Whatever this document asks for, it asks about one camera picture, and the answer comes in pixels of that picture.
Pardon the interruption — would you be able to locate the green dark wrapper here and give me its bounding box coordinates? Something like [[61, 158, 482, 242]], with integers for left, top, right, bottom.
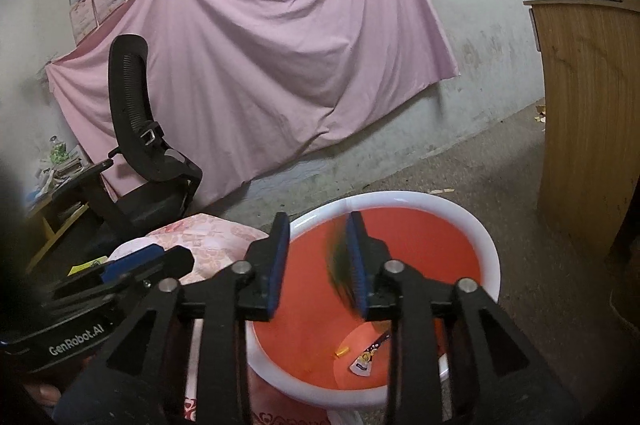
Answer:
[[326, 215, 360, 315]]

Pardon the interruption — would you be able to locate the person's left hand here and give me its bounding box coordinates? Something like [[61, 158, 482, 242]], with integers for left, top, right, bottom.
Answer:
[[24, 384, 61, 408]]

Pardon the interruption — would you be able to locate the pink floral tablecloth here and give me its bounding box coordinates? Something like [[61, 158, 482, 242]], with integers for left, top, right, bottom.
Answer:
[[108, 214, 362, 424]]

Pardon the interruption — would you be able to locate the black office chair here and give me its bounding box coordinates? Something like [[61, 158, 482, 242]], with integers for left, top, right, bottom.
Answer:
[[54, 34, 202, 256]]

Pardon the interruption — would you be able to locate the yellow wooden desk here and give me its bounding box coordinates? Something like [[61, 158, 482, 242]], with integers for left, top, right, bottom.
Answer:
[[22, 139, 112, 276]]

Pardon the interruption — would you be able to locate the white yellow wrapper in basin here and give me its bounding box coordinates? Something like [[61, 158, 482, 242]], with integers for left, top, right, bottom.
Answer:
[[349, 331, 390, 377]]

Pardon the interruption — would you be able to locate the red plastic basin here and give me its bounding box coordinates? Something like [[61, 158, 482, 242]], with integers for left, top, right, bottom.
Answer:
[[247, 191, 501, 410]]

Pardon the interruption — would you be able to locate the pink hanging sheet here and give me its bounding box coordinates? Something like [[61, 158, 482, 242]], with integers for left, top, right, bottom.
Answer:
[[46, 0, 458, 206]]

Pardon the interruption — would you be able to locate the wooden cabinet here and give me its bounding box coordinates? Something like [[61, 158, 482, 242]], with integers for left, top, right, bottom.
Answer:
[[526, 0, 639, 255]]

